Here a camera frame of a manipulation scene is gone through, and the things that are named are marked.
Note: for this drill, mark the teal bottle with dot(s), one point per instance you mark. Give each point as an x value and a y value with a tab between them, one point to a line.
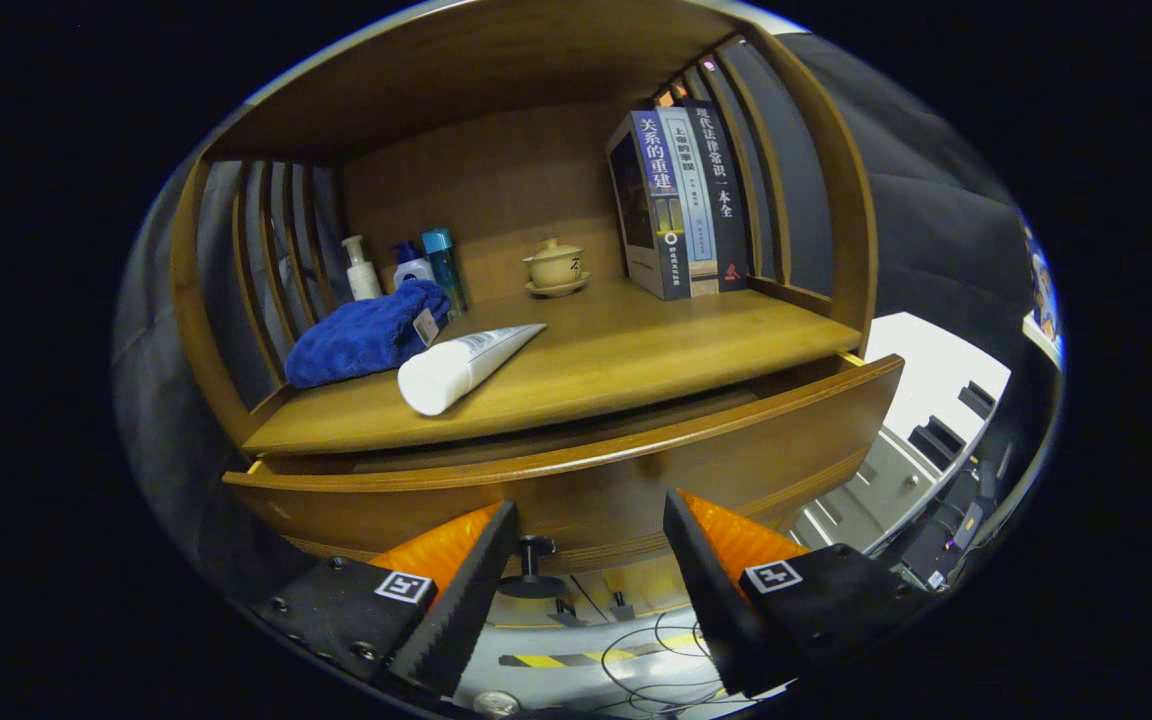
443	265

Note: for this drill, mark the light blue book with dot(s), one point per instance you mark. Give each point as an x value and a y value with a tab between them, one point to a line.
691	200

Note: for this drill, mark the blue towel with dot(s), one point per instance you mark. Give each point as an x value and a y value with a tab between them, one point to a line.
356	340

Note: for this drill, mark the wooden countertop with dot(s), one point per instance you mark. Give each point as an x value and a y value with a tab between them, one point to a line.
636	350

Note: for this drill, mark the wooden drawer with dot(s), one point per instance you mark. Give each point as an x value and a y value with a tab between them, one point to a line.
386	510

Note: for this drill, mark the white box unit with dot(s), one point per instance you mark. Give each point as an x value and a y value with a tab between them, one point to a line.
926	370

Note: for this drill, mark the white bottle with blue cap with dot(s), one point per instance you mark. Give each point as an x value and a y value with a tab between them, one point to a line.
412	268

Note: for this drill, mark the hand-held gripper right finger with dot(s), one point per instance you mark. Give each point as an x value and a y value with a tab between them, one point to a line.
716	590

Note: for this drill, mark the black book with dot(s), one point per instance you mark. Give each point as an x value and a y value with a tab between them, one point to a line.
721	190

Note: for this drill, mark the black floor device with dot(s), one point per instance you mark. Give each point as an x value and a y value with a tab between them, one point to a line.
941	530

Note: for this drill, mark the beige lidded teacup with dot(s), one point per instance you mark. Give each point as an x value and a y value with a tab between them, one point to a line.
555	268

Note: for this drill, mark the wooden cabinet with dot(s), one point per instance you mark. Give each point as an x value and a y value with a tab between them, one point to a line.
496	190

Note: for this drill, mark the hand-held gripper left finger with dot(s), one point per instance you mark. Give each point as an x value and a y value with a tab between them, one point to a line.
466	590

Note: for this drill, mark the white cream tube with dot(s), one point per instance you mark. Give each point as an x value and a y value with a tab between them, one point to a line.
461	365

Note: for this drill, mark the white pump bottle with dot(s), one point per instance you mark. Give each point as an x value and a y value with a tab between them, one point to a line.
363	275

